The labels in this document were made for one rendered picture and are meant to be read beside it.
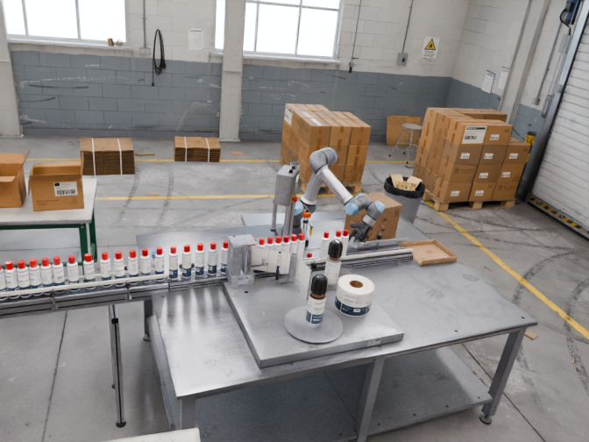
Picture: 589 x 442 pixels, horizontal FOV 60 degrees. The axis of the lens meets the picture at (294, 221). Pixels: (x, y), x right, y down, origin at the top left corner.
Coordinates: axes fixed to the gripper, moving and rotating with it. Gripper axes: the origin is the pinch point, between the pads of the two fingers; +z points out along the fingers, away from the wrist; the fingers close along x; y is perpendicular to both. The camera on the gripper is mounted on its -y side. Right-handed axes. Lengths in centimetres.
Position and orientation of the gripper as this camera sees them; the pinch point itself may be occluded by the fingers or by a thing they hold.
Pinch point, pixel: (348, 246)
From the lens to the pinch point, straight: 331.5
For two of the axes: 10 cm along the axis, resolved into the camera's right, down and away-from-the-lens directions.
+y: 3.8, 4.4, -8.2
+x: 7.5, 3.8, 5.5
